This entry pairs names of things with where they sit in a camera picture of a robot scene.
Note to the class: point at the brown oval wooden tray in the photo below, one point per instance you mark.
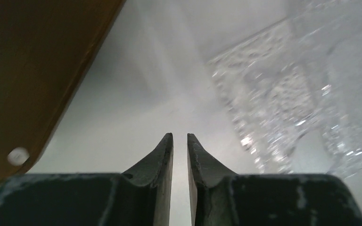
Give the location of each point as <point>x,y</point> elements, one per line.
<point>46,48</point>

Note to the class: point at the clear oval acrylic plate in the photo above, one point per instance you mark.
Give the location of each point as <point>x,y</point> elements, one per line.
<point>333,31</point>

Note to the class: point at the clear rectangular acrylic plate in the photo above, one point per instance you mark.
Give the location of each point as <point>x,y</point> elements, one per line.
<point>270,84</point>

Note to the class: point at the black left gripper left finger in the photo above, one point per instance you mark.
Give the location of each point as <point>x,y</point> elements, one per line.
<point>140,196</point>

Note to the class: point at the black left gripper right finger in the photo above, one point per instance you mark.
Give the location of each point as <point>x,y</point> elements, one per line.
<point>221,197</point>

